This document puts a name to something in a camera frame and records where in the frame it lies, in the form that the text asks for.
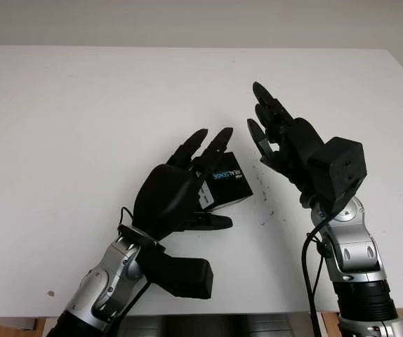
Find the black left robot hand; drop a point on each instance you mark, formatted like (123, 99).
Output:
(163, 196)

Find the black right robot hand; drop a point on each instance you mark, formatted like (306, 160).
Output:
(300, 147)

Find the black RealSense box lid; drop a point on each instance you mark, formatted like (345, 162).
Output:
(229, 186)

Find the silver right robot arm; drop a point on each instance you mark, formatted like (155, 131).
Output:
(356, 252)

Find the dark grey robot torso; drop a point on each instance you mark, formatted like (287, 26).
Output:
(201, 326)

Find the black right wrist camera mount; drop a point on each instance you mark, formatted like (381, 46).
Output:
(342, 168)

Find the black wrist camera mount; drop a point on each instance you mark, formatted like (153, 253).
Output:
(342, 168)
(184, 274)

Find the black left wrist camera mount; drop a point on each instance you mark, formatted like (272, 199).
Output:
(184, 274)

